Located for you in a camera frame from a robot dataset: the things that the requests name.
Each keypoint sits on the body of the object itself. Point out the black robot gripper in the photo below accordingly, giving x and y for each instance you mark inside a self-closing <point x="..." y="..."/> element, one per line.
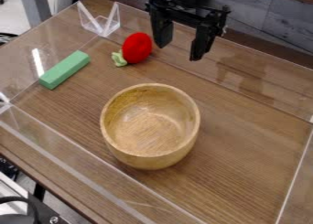
<point x="190" y="13"/>

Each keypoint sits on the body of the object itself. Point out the green rectangular stick block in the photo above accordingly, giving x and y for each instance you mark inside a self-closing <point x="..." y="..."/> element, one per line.
<point x="65" y="69"/>

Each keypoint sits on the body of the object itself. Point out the light wooden bowl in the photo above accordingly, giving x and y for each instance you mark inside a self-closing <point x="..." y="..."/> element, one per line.
<point x="150" y="124"/>

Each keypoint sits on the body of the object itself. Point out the red plush strawberry toy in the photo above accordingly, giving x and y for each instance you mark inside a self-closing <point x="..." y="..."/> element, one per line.
<point x="134" y="51"/>

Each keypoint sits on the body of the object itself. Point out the clear acrylic tray wall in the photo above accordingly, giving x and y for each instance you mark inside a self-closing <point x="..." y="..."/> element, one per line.
<point x="248" y="175"/>

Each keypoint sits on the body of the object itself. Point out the grey table leg post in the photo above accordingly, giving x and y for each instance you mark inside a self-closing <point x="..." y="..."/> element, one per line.
<point x="37" y="11"/>

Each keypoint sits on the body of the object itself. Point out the black clamp with cable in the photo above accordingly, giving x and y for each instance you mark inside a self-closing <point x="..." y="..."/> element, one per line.
<point x="26" y="210"/>

